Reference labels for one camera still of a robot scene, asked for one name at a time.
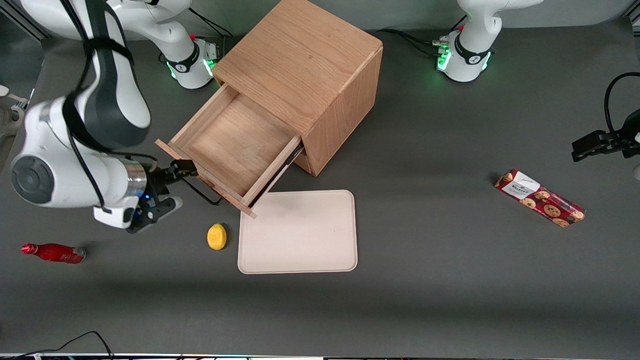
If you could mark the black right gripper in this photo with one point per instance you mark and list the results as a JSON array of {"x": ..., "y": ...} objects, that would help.
[{"x": 158, "y": 178}]

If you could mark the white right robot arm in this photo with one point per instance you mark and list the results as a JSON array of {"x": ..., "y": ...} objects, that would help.
[{"x": 45, "y": 150}]

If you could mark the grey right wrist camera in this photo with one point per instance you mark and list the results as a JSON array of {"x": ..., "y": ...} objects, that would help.
[{"x": 155, "y": 214}]

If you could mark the yellow lemon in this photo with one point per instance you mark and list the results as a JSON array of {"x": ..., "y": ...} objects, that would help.
[{"x": 217, "y": 236}]

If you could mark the white bracket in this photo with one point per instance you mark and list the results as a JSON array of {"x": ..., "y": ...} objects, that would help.
[{"x": 11, "y": 112}]

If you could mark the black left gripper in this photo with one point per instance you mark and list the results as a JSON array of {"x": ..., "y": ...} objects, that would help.
[{"x": 621, "y": 138}]

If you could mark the white rectangular tray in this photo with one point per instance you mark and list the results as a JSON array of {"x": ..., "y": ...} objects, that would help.
[{"x": 300, "y": 235}]

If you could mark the red tartan cookie box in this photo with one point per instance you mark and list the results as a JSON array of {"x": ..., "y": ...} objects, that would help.
[{"x": 540, "y": 199}]

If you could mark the red bottle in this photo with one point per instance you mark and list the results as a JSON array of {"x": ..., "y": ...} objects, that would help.
[{"x": 52, "y": 253}]

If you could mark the wooden drawer cabinet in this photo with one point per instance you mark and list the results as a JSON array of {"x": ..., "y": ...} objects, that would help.
[{"x": 300, "y": 55}]

